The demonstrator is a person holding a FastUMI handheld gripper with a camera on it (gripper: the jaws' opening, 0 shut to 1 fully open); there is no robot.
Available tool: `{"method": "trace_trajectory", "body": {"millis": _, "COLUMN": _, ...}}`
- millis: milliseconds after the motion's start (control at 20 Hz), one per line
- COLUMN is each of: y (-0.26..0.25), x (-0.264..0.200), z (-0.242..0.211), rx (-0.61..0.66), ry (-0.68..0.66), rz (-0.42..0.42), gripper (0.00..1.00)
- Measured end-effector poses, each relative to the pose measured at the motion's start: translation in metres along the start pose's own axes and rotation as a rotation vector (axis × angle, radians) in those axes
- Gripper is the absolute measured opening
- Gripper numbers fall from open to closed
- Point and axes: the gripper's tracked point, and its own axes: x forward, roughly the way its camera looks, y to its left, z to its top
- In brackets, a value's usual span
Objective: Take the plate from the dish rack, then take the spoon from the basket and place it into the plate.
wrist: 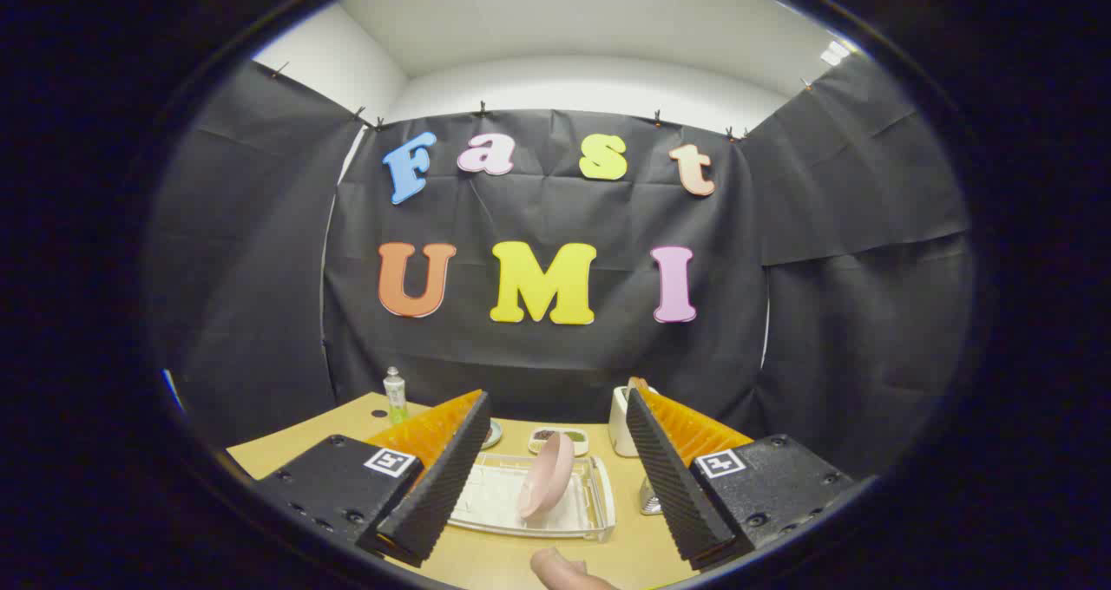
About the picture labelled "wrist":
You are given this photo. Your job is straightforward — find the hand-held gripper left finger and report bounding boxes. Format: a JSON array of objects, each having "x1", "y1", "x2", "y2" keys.
[{"x1": 252, "y1": 390, "x2": 492, "y2": 568}]

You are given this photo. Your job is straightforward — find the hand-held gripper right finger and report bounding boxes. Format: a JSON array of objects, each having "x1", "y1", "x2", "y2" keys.
[{"x1": 625, "y1": 388, "x2": 856, "y2": 571}]

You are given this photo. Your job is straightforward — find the white wire dish rack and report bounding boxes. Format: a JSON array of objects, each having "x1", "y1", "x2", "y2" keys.
[{"x1": 447, "y1": 452, "x2": 617, "y2": 541}]

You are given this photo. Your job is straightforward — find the pink plate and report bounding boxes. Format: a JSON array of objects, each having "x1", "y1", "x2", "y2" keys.
[{"x1": 517, "y1": 432, "x2": 575, "y2": 520}]

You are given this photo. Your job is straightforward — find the white toaster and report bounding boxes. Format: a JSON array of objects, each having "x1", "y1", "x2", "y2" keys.
[{"x1": 608, "y1": 385, "x2": 648, "y2": 459}]

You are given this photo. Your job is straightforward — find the green liquid bottle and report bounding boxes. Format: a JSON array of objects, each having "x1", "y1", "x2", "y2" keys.
[{"x1": 383, "y1": 367, "x2": 409, "y2": 424}]

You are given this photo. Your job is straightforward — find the white divided tray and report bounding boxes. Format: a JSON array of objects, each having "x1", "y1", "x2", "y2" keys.
[{"x1": 528, "y1": 428, "x2": 589, "y2": 457}]

